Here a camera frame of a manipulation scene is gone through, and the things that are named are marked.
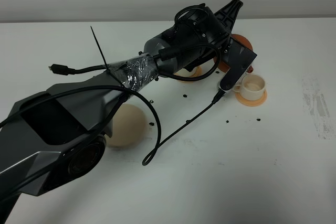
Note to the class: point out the white teacup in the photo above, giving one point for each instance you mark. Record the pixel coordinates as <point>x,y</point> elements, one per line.
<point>185,73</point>
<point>251,87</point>

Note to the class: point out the white teacup on right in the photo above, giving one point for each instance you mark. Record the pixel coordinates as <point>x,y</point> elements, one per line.
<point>251,87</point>

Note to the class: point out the orange coaster on right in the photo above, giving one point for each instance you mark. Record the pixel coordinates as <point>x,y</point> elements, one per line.
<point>249,103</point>

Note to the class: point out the white teacup near centre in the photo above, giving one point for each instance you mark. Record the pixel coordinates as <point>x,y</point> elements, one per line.
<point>185,73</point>

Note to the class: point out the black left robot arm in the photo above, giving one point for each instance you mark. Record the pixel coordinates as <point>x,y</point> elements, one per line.
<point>58,135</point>

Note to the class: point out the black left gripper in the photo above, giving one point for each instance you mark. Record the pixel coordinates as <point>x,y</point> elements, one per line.
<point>194,25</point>

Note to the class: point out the beige round teapot coaster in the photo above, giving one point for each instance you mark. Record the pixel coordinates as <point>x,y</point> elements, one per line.
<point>128,127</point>

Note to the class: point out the black cable tie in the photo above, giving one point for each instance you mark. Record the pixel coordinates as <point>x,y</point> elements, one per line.
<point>101,53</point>

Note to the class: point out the orange coaster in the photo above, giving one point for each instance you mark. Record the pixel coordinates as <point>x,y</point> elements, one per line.
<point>249,103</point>
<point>196,72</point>

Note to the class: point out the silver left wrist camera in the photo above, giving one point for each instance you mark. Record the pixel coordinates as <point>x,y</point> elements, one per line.
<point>238,58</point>

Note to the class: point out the orange coaster near centre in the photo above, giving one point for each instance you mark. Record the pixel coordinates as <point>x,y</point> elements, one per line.
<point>196,72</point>

